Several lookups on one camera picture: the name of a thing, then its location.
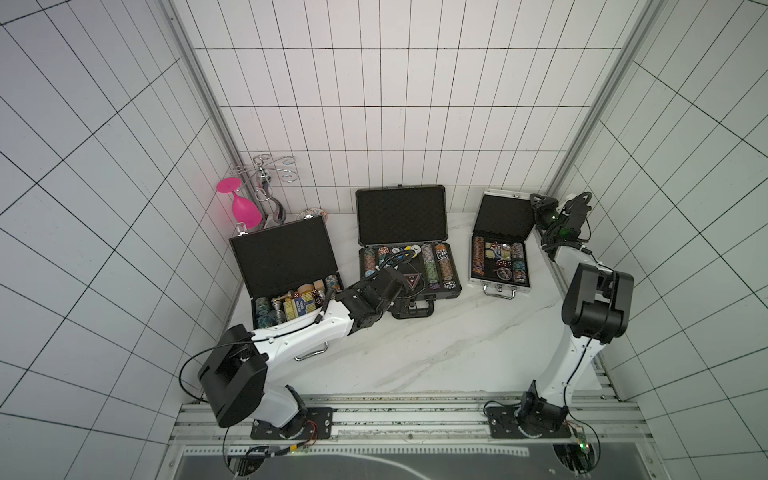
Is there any silver poker case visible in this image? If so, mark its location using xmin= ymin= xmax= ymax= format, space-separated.
xmin=469 ymin=189 xmax=534 ymax=300

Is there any left black poker case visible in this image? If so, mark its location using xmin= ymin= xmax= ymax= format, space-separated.
xmin=230 ymin=217 xmax=339 ymax=326

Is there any middle black poker case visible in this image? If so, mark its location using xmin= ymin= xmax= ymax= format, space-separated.
xmin=355 ymin=185 xmax=462 ymax=320

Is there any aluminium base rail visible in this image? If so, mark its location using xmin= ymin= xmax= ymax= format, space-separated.
xmin=159 ymin=384 xmax=668 ymax=479

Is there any pink wine glass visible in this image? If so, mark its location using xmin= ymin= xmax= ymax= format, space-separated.
xmin=216 ymin=177 xmax=263 ymax=229

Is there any black poker case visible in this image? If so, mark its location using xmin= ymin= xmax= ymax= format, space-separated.
xmin=355 ymin=185 xmax=462 ymax=320
xmin=230 ymin=217 xmax=339 ymax=326

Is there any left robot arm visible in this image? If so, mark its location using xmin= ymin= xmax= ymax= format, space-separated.
xmin=198 ymin=267 xmax=409 ymax=438

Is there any metal wire glass rack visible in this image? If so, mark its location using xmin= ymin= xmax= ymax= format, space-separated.
xmin=230 ymin=153 xmax=299 ymax=226

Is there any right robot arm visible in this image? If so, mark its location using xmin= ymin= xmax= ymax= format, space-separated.
xmin=515 ymin=192 xmax=634 ymax=438

